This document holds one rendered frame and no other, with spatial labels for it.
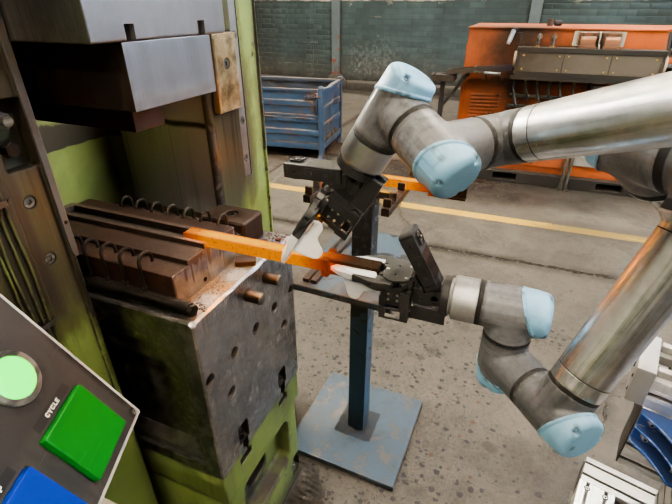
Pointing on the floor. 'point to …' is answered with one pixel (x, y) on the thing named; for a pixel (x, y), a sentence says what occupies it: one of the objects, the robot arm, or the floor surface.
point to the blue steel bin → (302, 112)
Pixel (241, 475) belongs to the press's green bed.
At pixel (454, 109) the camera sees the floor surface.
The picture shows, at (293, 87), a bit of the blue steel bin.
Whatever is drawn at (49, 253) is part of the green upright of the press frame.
